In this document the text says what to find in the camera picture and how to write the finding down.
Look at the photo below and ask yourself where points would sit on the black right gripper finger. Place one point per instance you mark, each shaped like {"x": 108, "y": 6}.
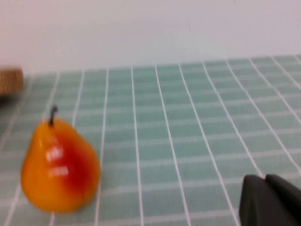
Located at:
{"x": 270, "y": 202}

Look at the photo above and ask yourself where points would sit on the orange red plastic pear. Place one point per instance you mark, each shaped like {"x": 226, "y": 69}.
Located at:
{"x": 58, "y": 169}

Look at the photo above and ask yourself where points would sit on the woven rattan basket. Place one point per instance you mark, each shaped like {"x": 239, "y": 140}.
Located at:
{"x": 10, "y": 81}

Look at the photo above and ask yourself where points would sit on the green checked tablecloth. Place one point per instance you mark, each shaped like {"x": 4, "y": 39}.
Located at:
{"x": 164, "y": 141}

